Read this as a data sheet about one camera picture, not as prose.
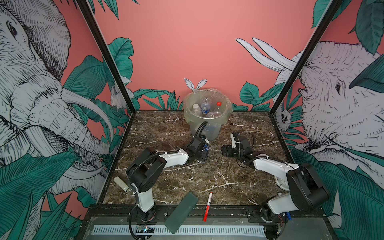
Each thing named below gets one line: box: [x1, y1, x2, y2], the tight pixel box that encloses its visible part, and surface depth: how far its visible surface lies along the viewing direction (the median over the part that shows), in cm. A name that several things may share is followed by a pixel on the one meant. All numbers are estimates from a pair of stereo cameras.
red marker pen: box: [203, 192, 213, 222], surface depth 76 cm
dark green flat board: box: [164, 192, 199, 234], surface depth 75 cm
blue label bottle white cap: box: [201, 97, 211, 117], surface depth 96 cm
